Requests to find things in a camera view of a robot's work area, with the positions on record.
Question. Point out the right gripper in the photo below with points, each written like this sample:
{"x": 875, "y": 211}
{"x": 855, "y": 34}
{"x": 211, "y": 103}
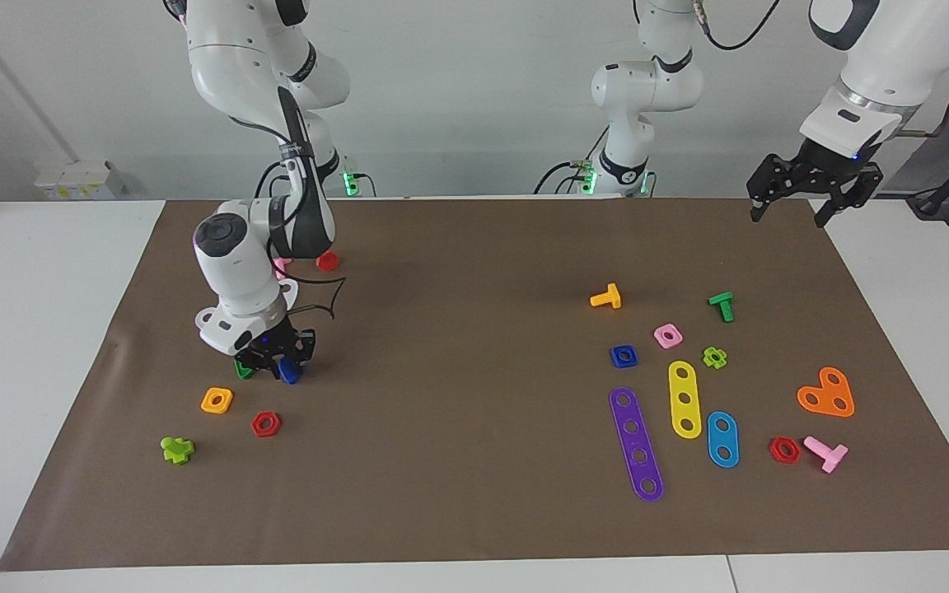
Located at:
{"x": 267, "y": 343}

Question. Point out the blue square plastic nut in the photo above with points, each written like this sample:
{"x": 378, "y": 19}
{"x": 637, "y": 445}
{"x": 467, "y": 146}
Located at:
{"x": 616, "y": 356}

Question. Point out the orange square plastic nut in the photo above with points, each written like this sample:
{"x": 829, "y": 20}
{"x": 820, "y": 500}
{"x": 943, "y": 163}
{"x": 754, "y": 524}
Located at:
{"x": 217, "y": 400}

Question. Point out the pink plastic screw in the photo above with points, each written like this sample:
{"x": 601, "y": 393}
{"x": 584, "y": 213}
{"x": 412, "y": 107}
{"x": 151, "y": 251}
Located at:
{"x": 827, "y": 454}

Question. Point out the red plastic screw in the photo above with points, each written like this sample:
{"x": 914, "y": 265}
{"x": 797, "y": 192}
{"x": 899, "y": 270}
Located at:
{"x": 327, "y": 261}

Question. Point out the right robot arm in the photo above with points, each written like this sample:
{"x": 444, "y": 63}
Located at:
{"x": 231, "y": 263}

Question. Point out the purple four-hole plastic bar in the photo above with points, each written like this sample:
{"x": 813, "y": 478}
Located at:
{"x": 636, "y": 443}

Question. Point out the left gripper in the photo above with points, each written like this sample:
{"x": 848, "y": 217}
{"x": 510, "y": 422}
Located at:
{"x": 837, "y": 169}

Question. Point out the blue two-hole plastic bar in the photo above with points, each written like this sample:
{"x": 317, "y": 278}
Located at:
{"x": 722, "y": 439}

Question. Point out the orange heart-shaped plastic plate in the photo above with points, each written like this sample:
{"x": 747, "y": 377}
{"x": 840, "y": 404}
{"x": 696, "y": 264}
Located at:
{"x": 827, "y": 405}

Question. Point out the yellow three-hole plastic bar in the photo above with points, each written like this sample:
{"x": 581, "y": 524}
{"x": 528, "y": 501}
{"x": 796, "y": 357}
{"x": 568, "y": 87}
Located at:
{"x": 685, "y": 387}

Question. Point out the green plastic nut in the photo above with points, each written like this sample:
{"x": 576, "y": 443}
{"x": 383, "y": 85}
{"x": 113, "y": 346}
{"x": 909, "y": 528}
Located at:
{"x": 242, "y": 369}

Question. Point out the white box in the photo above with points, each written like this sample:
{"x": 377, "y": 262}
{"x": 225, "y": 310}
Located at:
{"x": 79, "y": 181}

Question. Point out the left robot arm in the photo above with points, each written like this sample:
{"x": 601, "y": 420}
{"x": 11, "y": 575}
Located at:
{"x": 643, "y": 86}

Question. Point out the orange plastic screw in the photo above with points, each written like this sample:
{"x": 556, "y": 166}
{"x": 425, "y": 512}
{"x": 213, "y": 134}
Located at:
{"x": 607, "y": 298}

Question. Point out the red hexagonal plastic nut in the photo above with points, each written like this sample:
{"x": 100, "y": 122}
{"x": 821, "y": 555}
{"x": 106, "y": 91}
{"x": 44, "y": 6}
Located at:
{"x": 776, "y": 450}
{"x": 259, "y": 423}

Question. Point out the lime green plastic screw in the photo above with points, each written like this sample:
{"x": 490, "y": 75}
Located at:
{"x": 177, "y": 450}

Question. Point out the blue plastic screw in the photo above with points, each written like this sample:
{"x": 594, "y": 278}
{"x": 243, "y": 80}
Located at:
{"x": 289, "y": 373}

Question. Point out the pink square plastic nut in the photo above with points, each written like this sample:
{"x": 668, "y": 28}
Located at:
{"x": 661, "y": 335}

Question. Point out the lime green flower nut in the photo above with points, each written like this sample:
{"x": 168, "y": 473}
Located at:
{"x": 708, "y": 357}

